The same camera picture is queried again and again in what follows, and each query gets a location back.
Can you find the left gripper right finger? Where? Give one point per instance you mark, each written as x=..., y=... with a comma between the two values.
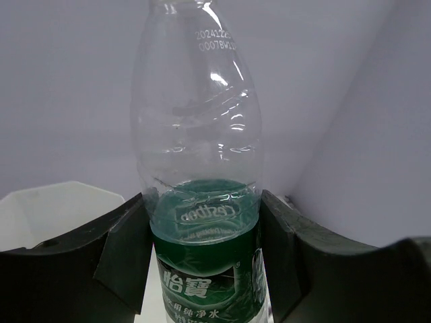
x=317, y=275

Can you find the translucent white plastic bin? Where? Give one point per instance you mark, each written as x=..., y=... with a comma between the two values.
x=32, y=216

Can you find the clear bottle green label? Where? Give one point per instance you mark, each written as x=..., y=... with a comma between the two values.
x=196, y=134

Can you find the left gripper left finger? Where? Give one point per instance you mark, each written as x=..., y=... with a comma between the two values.
x=94, y=273

